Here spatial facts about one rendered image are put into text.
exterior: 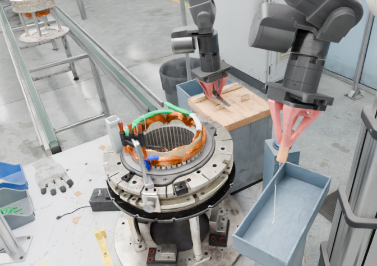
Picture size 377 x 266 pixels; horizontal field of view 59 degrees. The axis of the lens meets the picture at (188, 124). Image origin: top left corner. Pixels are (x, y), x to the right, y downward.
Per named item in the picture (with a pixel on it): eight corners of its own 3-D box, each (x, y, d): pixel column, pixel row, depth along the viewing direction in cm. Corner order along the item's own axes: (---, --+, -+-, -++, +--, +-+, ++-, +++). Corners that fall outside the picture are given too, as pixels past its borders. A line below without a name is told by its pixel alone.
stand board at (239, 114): (188, 105, 108) (187, 98, 107) (237, 88, 115) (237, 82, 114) (221, 134, 93) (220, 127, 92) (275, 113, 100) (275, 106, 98)
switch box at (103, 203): (97, 197, 114) (93, 186, 111) (125, 197, 113) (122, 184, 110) (92, 211, 109) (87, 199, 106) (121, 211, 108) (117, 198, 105)
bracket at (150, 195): (147, 204, 73) (143, 187, 70) (162, 205, 73) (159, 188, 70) (145, 211, 72) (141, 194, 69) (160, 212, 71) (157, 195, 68)
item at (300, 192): (276, 340, 73) (287, 263, 57) (233, 312, 79) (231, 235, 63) (315, 255, 89) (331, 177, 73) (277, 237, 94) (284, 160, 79)
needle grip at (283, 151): (275, 160, 59) (283, 128, 58) (278, 159, 60) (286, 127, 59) (283, 164, 58) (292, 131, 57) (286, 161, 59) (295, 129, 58)
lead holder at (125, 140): (121, 144, 68) (118, 131, 66) (139, 137, 70) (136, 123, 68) (128, 154, 65) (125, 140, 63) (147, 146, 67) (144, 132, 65)
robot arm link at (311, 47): (343, 22, 51) (326, 23, 56) (300, 12, 50) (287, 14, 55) (330, 67, 52) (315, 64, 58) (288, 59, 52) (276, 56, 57)
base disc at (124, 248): (96, 215, 106) (95, 213, 105) (198, 165, 121) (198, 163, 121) (151, 322, 77) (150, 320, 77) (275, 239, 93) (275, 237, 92)
